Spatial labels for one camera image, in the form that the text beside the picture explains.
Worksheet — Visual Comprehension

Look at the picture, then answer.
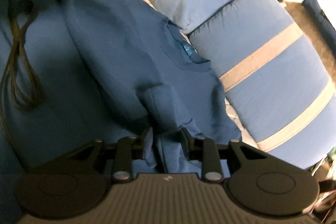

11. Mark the dark blue sweatshirt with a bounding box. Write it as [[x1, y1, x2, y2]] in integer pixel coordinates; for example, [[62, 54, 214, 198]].
[[1, 0, 242, 223]]

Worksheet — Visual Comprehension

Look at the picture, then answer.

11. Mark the right blue striped pillow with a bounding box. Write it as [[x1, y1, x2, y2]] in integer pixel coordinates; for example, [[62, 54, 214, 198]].
[[190, 0, 335, 169]]

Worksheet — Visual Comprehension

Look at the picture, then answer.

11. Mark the floral headboard cover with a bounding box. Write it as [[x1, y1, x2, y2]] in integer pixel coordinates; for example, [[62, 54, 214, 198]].
[[284, 2, 335, 83]]

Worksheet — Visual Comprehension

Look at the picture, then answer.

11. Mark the black elastic cord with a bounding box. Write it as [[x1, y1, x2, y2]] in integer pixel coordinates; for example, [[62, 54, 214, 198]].
[[0, 0, 46, 146]]

